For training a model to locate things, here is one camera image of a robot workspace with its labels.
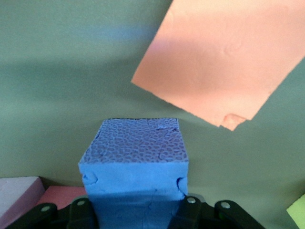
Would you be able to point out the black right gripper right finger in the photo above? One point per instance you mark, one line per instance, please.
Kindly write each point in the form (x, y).
(190, 212)

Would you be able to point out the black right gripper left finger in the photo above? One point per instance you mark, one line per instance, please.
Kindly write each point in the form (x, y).
(82, 214)

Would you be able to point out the red foam cube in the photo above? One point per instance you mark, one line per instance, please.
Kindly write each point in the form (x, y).
(62, 194)

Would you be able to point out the pink foam cube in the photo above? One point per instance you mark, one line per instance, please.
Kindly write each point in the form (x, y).
(16, 193)

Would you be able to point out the purple foam cube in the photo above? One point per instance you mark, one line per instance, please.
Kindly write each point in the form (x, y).
(133, 167)

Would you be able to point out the orange foam cube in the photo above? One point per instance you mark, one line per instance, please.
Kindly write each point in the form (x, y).
(214, 59)

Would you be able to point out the yellow foam cube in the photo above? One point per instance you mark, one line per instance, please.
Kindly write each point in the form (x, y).
(296, 212)

